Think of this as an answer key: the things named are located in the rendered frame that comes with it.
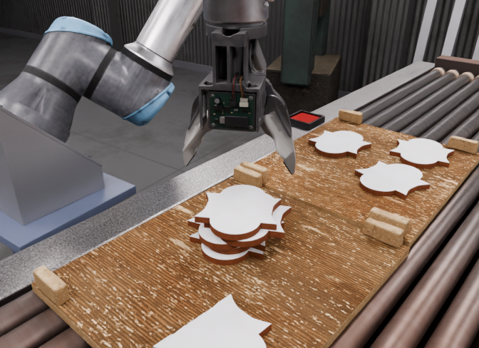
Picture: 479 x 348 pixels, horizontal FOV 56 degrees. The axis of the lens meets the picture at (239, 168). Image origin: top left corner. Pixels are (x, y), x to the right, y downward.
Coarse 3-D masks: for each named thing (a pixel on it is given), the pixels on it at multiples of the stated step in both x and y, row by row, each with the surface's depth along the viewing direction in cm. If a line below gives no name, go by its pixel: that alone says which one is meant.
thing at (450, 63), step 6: (438, 60) 168; (444, 60) 166; (450, 60) 165; (456, 60) 164; (462, 60) 164; (468, 60) 164; (474, 60) 164; (438, 66) 169; (444, 66) 167; (450, 66) 166; (456, 66) 164; (462, 66) 163; (468, 66) 162; (474, 66) 161; (462, 72) 164; (474, 72) 161
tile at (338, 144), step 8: (320, 136) 102; (328, 136) 102; (336, 136) 102; (344, 136) 102; (352, 136) 102; (360, 136) 102; (312, 144) 100; (320, 144) 98; (328, 144) 98; (336, 144) 98; (344, 144) 98; (352, 144) 98; (360, 144) 98; (368, 144) 98; (320, 152) 95; (328, 152) 94; (336, 152) 94; (344, 152) 94; (352, 152) 94
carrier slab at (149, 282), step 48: (144, 240) 68; (288, 240) 68; (336, 240) 68; (96, 288) 59; (144, 288) 59; (192, 288) 59; (240, 288) 59; (288, 288) 59; (336, 288) 59; (96, 336) 52; (144, 336) 52; (288, 336) 52; (336, 336) 53
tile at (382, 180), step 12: (372, 168) 87; (384, 168) 87; (396, 168) 87; (408, 168) 87; (360, 180) 83; (372, 180) 83; (384, 180) 83; (396, 180) 83; (408, 180) 83; (420, 180) 83; (372, 192) 81; (384, 192) 80; (396, 192) 80; (408, 192) 80
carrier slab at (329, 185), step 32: (320, 128) 109; (352, 128) 109; (320, 160) 93; (352, 160) 93; (384, 160) 93; (448, 160) 93; (288, 192) 82; (320, 192) 82; (352, 192) 82; (416, 192) 82; (448, 192) 82; (416, 224) 72
